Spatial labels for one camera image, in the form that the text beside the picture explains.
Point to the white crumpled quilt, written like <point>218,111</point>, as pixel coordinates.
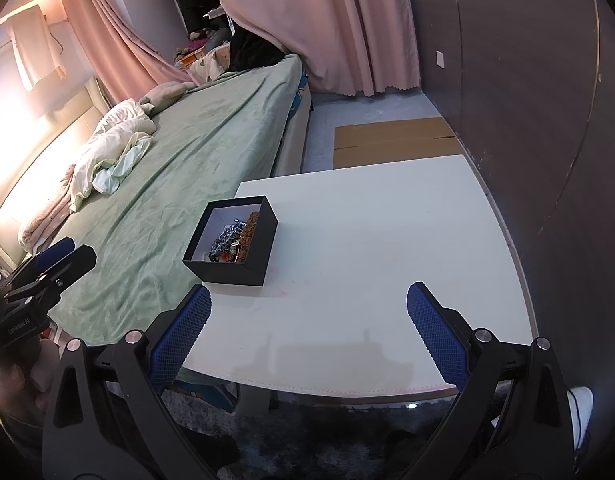
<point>112,150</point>

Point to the person's left hand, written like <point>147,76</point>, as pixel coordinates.
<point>17,385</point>

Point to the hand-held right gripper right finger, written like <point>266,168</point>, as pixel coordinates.
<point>432,330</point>

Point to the bed with green blanket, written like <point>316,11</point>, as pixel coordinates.
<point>187,170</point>

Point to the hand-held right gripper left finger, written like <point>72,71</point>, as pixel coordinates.
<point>187,330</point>

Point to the wide pink curtain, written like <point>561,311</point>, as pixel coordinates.
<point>327,25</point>

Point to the white wall switch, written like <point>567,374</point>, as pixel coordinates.
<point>441,59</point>

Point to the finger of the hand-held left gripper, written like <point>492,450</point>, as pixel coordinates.
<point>67,267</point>
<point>49,255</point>

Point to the white hanging towel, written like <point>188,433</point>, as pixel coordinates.
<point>34,50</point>

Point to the pink fleece blanket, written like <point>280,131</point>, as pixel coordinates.
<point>47,215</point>

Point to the black jewelry box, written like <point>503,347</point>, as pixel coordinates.
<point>257,255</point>

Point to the white bed base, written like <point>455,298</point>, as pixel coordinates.
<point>293,145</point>

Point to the beige padded headboard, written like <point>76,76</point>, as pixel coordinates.
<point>37,170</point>

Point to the narrow pink curtain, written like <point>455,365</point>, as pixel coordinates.
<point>122,35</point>

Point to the cream printed cushion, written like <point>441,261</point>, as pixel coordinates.
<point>210,65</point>

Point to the pile of stuffed toys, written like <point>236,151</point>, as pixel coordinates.
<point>202,40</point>

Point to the grey-green pillow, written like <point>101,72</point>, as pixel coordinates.
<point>167,94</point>

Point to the flat cardboard sheet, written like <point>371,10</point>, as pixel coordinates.
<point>392,142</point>

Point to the black cloth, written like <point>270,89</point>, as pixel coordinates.
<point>255,50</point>

